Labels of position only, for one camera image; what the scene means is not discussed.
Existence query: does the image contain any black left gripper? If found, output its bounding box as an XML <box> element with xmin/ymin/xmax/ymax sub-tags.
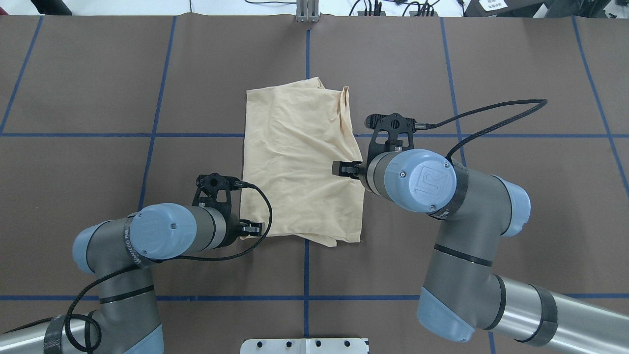
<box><xmin>216</xmin><ymin>213</ymin><xmax>265</xmax><ymax>249</ymax></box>

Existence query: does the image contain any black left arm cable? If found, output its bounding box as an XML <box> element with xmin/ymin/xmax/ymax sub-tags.
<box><xmin>5</xmin><ymin>182</ymin><xmax>273</xmax><ymax>352</ymax></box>

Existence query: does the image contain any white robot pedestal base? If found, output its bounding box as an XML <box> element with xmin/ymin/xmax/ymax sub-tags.
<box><xmin>240</xmin><ymin>337</ymin><xmax>371</xmax><ymax>354</ymax></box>

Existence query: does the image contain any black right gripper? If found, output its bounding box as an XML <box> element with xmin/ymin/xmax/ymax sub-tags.
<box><xmin>332</xmin><ymin>158</ymin><xmax>379</xmax><ymax>195</ymax></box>

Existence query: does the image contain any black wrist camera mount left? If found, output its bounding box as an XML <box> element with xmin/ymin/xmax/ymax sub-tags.
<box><xmin>192</xmin><ymin>173</ymin><xmax>253</xmax><ymax>211</ymax></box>

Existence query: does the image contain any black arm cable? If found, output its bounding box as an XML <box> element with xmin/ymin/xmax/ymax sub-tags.
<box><xmin>428</xmin><ymin>99</ymin><xmax>548</xmax><ymax>163</ymax></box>
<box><xmin>5</xmin><ymin>182</ymin><xmax>273</xmax><ymax>352</ymax></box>

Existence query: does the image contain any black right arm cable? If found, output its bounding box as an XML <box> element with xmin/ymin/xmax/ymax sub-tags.
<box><xmin>428</xmin><ymin>99</ymin><xmax>548</xmax><ymax>163</ymax></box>

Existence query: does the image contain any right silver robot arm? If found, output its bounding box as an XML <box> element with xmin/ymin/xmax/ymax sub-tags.
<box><xmin>332</xmin><ymin>149</ymin><xmax>628</xmax><ymax>354</ymax></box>

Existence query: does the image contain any beige long sleeve graphic shirt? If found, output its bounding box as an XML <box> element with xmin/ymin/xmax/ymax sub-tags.
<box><xmin>243</xmin><ymin>78</ymin><xmax>365</xmax><ymax>247</ymax></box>

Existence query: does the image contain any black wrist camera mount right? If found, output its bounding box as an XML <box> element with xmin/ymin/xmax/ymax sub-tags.
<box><xmin>365</xmin><ymin>114</ymin><xmax>434</xmax><ymax>163</ymax></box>

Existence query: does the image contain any aluminium frame post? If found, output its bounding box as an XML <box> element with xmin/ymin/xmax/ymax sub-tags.
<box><xmin>295</xmin><ymin>0</ymin><xmax>320</xmax><ymax>23</ymax></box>

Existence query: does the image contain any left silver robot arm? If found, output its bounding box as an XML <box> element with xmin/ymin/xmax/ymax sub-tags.
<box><xmin>1</xmin><ymin>203</ymin><xmax>270</xmax><ymax>354</ymax></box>

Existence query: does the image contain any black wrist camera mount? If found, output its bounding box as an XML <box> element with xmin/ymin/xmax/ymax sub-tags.
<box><xmin>365</xmin><ymin>114</ymin><xmax>434</xmax><ymax>163</ymax></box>
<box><xmin>192</xmin><ymin>173</ymin><xmax>253</xmax><ymax>211</ymax></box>

